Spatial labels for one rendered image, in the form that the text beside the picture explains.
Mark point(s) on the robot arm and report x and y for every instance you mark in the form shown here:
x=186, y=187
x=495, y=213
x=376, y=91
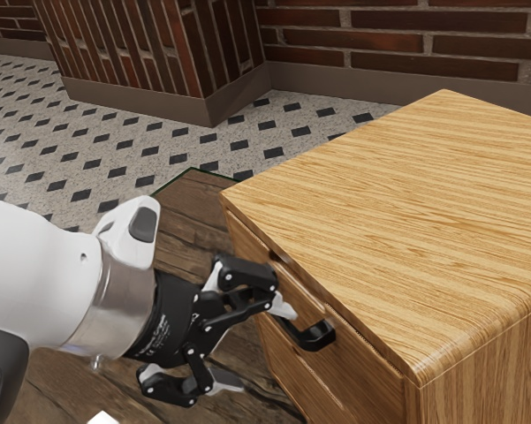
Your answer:
x=35, y=274

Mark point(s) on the light wooden drawer cabinet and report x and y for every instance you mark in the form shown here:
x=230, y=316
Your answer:
x=402, y=221

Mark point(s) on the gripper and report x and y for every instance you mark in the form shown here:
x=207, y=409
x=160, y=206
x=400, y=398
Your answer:
x=168, y=318

